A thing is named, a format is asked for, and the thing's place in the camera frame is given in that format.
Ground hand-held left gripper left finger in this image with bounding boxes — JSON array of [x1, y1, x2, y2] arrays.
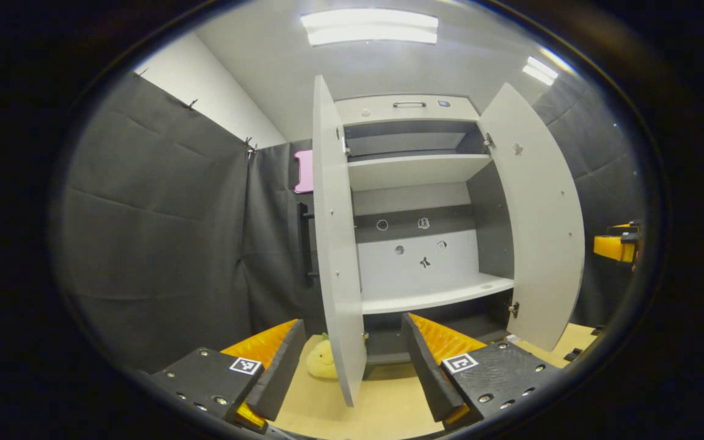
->
[[147, 319, 307, 435]]

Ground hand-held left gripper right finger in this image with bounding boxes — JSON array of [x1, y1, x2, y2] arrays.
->
[[401, 313, 563, 428]]

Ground grey cabinet door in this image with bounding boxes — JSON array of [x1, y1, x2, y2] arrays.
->
[[477, 82, 586, 352], [298, 75, 368, 407]]

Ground grey double-door shoe cabinet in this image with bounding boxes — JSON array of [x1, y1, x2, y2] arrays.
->
[[312, 95, 585, 367]]

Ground yellow plush toy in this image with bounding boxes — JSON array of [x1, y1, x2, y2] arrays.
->
[[306, 333, 339, 381]]

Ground black backdrop cloth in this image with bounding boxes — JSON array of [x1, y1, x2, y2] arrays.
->
[[53, 67, 646, 373]]

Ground small ceiling light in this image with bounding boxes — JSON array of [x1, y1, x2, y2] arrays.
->
[[522, 56, 559, 86]]

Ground large ceiling light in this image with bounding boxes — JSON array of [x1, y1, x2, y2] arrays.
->
[[301, 9, 439, 46]]

